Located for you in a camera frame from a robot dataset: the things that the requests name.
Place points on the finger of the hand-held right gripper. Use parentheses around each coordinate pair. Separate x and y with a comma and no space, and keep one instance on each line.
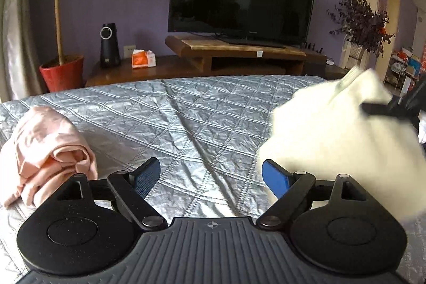
(382,110)

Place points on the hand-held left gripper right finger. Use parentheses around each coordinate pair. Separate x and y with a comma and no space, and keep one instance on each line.
(274,179)

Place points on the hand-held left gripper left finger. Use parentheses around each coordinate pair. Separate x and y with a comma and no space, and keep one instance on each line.
(148,177)

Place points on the pale green fleece garment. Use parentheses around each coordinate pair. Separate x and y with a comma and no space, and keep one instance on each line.
(332,137)

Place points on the cluttered storage rack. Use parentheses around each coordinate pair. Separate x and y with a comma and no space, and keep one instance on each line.
(404,66)

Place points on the white wicker stand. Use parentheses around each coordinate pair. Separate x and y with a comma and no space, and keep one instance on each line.
(354,52)

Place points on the silver quilted bedspread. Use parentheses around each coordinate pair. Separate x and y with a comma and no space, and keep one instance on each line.
(199,124)

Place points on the dried purple flowers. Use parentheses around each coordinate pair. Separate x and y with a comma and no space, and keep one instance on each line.
(362,21)

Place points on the dark upright sticks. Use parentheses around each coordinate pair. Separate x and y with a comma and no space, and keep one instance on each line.
(313,47)

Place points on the dark low wooden table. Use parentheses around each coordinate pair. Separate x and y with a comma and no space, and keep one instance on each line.
(166,71)

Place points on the pink garment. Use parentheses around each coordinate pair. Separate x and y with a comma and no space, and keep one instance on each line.
(43,151)

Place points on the orange tissue box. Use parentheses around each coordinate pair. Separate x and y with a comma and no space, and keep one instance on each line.
(143,59)

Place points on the black tabletop speaker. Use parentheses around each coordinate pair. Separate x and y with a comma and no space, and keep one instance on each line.
(109,47)

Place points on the potted tree in red pot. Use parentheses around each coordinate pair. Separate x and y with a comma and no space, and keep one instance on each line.
(63,71)

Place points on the wooden television stand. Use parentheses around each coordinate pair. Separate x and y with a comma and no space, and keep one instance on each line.
(199,51)

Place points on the beige curtain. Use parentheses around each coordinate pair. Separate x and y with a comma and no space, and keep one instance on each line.
(16,37)

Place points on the white wall socket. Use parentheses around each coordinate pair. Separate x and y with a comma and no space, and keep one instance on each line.
(129,51)

